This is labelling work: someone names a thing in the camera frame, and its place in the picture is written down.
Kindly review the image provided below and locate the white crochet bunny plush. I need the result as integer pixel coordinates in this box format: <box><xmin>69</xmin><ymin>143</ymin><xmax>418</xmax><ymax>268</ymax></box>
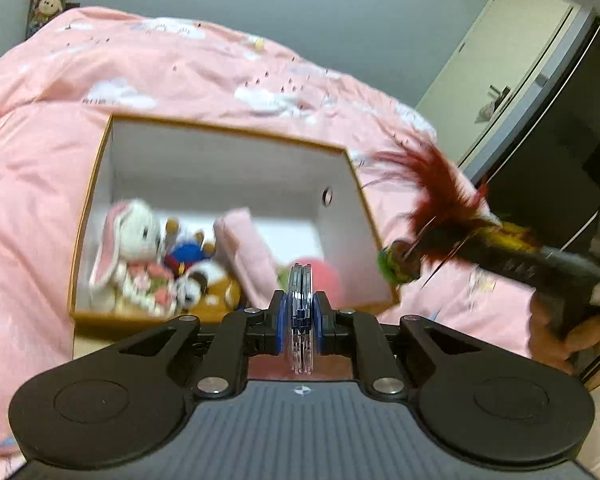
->
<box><xmin>89</xmin><ymin>200</ymin><xmax>179</xmax><ymax>317</ymax></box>

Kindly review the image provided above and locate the pink pouch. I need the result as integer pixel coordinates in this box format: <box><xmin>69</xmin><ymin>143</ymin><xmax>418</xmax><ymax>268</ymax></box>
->
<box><xmin>213</xmin><ymin>208</ymin><xmax>282</xmax><ymax>312</ymax></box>

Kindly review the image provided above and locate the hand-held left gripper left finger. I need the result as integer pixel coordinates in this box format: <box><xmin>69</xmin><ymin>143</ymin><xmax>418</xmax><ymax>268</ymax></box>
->
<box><xmin>112</xmin><ymin>291</ymin><xmax>287</xmax><ymax>397</ymax></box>

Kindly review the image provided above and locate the small yellow box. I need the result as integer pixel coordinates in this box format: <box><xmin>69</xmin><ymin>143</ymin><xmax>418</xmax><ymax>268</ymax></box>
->
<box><xmin>200</xmin><ymin>272</ymin><xmax>244</xmax><ymax>312</ymax></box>

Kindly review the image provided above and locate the yellow cardboard box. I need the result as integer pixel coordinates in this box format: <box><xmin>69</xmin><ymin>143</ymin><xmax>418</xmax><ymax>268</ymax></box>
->
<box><xmin>67</xmin><ymin>114</ymin><xmax>401</xmax><ymax>327</ymax></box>

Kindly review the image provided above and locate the pink printed blanket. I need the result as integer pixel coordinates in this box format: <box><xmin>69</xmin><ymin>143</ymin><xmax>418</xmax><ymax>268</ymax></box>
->
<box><xmin>0</xmin><ymin>6</ymin><xmax>576</xmax><ymax>461</ymax></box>

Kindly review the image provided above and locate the dark cabinet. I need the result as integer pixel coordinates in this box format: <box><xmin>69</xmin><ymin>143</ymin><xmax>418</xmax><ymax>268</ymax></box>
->
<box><xmin>459</xmin><ymin>9</ymin><xmax>600</xmax><ymax>392</ymax></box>

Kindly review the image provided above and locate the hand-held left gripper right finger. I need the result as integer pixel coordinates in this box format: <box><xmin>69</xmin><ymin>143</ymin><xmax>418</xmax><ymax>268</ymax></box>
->
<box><xmin>311</xmin><ymin>291</ymin><xmax>486</xmax><ymax>397</ymax></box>

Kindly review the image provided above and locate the small plush toy blue outfit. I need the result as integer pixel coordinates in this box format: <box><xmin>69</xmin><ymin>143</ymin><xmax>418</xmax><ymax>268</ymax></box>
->
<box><xmin>161</xmin><ymin>217</ymin><xmax>220</xmax><ymax>308</ymax></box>

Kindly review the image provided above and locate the red green feather toy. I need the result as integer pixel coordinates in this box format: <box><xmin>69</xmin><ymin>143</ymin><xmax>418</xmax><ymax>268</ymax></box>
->
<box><xmin>365</xmin><ymin>142</ymin><xmax>542</xmax><ymax>291</ymax></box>

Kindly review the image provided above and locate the stack of clear discs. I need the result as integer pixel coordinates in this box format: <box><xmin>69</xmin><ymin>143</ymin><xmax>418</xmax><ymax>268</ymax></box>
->
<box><xmin>286</xmin><ymin>262</ymin><xmax>315</xmax><ymax>376</ymax></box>

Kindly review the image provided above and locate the cream door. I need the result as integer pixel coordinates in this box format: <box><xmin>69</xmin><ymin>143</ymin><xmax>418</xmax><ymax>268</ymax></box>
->
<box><xmin>415</xmin><ymin>0</ymin><xmax>582</xmax><ymax>167</ymax></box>

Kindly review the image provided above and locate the pink round ball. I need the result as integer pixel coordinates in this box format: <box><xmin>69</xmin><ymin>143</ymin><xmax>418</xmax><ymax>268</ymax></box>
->
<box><xmin>295</xmin><ymin>258</ymin><xmax>344</xmax><ymax>307</ymax></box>

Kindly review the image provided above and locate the black door handle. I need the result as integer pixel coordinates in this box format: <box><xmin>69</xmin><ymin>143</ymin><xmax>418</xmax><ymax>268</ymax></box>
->
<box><xmin>489</xmin><ymin>86</ymin><xmax>512</xmax><ymax>112</ymax></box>

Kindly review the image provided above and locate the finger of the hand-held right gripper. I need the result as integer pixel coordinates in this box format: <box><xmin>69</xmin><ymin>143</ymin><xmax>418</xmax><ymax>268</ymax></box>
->
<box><xmin>420</xmin><ymin>240</ymin><xmax>548</xmax><ymax>282</ymax></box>

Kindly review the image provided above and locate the person's right hand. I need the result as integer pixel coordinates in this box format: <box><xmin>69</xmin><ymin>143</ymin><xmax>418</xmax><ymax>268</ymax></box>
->
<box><xmin>529</xmin><ymin>292</ymin><xmax>600</xmax><ymax>377</ymax></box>

